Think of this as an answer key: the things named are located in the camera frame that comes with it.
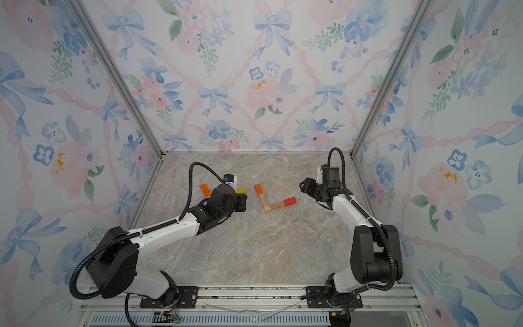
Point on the red rectangular block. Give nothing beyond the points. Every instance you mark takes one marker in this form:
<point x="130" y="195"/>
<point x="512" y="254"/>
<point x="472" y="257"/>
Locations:
<point x="290" y="201"/>

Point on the long natural wood block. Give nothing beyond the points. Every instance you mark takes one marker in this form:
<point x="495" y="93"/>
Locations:
<point x="263" y="199"/>

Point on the orange rectangular block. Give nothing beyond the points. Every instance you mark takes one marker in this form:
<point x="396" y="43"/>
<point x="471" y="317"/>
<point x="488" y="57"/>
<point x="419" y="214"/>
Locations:
<point x="259" y="189"/>

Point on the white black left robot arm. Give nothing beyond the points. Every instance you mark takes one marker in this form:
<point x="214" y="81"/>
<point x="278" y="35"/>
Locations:
<point x="115" y="270"/>

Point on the aluminium corner post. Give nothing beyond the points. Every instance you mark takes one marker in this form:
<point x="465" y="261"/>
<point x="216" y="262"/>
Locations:
<point x="413" y="28"/>
<point x="88" y="28"/>

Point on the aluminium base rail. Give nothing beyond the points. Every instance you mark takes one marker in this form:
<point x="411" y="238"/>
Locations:
<point x="257" y="305"/>

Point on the aluminium corner post right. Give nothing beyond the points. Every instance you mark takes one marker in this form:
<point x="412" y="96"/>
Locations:
<point x="413" y="28"/>

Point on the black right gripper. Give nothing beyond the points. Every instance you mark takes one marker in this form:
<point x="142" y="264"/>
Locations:
<point x="309" y="186"/>

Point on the aluminium corner post left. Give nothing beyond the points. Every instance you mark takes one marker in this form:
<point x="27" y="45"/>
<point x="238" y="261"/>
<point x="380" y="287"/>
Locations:
<point x="88" y="28"/>

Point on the small orange block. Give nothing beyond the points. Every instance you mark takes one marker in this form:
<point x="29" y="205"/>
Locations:
<point x="205" y="190"/>

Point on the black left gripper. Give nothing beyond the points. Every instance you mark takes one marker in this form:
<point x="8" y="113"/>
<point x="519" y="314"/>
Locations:
<point x="240" y="199"/>

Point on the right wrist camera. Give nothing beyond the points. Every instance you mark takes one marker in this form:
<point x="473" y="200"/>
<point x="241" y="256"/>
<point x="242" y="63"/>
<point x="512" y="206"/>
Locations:
<point x="320" y="178"/>

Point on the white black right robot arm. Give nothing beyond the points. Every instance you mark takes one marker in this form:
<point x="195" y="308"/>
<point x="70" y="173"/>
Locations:
<point x="375" y="262"/>

